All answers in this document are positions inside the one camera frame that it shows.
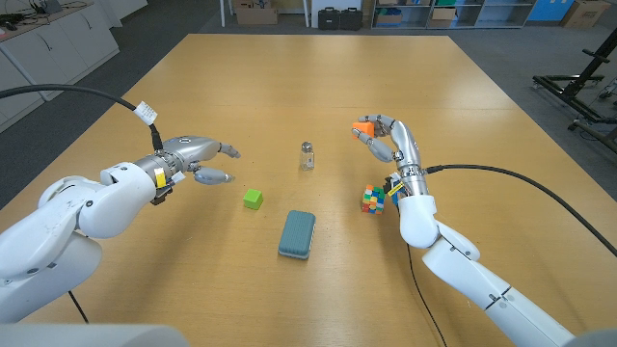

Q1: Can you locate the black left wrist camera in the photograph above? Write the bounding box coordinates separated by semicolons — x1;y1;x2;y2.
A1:
148;186;174;206

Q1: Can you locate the white table frame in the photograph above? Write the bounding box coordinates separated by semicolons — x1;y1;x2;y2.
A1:
219;0;310;29

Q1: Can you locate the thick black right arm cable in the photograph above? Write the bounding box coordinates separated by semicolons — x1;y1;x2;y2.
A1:
425;163;617;259

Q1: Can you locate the orange magnetic block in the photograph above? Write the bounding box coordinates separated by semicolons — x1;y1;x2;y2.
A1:
351;120;376;141

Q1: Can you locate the green magnetic block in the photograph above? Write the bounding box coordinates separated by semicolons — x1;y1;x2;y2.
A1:
242;188;264;211

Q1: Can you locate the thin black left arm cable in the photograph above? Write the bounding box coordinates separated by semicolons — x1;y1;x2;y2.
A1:
67;290;91;324

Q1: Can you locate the blue panel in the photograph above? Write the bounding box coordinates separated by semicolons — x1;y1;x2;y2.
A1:
527;0;576;22

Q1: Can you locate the black metal stand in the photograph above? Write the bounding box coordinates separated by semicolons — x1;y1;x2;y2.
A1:
532;28;617;155

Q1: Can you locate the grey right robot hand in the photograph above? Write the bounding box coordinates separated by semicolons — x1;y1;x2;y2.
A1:
350;113;423;173

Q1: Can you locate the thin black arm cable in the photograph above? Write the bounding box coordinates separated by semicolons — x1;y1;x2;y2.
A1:
67;290;91;324
406;242;449;347

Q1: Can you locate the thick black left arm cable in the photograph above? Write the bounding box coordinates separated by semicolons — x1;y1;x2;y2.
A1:
0;84;165;151

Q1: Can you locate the black cable tangle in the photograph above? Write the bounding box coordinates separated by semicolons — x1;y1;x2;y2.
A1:
0;13;31;31

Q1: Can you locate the white cabinet row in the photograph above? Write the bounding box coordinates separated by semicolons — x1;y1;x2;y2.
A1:
0;0;121;134

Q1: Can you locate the white shelf unit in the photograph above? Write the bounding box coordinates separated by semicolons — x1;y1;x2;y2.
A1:
370;0;537;30

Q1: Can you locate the blue-grey sponge block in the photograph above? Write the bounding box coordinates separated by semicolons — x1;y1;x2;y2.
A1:
277;209;317;261

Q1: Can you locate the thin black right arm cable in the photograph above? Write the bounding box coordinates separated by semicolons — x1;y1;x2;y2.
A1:
406;242;449;347

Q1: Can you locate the glass salt shaker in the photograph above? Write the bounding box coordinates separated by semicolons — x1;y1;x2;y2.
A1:
300;141;316;172

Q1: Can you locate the printed cardboard box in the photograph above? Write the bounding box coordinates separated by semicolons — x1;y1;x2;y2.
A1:
560;0;612;29

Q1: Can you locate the black hard case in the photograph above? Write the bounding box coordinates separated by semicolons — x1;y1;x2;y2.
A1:
317;6;341;31
339;6;363;31

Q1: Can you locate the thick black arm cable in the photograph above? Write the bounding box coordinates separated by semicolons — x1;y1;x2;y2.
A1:
425;163;617;259
0;84;165;151

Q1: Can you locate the small cardboard box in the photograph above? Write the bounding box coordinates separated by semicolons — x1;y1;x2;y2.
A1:
427;7;457;29

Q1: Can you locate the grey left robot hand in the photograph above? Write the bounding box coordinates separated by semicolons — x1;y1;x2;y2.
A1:
160;135;242;187

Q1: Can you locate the multicoloured rubiks cube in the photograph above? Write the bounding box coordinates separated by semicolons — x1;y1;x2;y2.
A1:
361;184;388;215

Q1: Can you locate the large cardboard box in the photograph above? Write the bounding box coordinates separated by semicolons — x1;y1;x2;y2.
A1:
234;3;280;26

